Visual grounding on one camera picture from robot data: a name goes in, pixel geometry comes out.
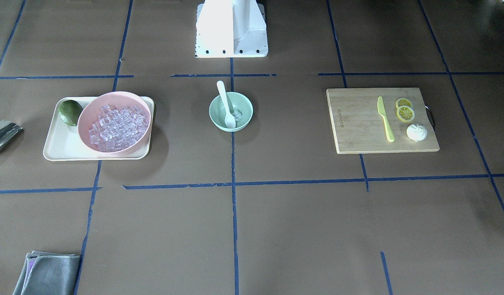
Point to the pink bowl of ice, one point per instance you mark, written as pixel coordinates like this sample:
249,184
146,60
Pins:
116,124

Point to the folded grey cloth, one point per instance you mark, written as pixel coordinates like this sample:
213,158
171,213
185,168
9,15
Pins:
48,273

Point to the yellow lemon slice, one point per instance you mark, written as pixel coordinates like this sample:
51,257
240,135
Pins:
405,114
400,102

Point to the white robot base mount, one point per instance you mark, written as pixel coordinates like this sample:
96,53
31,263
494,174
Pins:
231,29

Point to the bamboo cutting board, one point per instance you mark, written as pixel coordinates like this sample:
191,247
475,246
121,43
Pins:
358,128

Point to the yellow-green plastic knife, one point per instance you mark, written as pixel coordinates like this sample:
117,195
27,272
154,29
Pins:
382,112

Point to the metal cutting board handle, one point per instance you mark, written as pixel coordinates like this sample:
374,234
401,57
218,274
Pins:
430,117

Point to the white garlic bulb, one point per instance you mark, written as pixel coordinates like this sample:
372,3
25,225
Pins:
416,132

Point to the white plastic spoon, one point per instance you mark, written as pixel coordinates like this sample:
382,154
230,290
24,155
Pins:
229,119

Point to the cream plastic tray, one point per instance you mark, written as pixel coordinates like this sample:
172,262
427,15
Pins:
63,142

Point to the clear ice cube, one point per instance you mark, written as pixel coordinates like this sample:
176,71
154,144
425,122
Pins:
237,115

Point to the mint green bowl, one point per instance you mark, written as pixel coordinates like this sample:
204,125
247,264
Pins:
237,101

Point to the green avocado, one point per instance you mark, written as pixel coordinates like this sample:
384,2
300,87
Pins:
69,112

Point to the metal ice scoop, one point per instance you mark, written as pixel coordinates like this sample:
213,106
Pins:
8,130

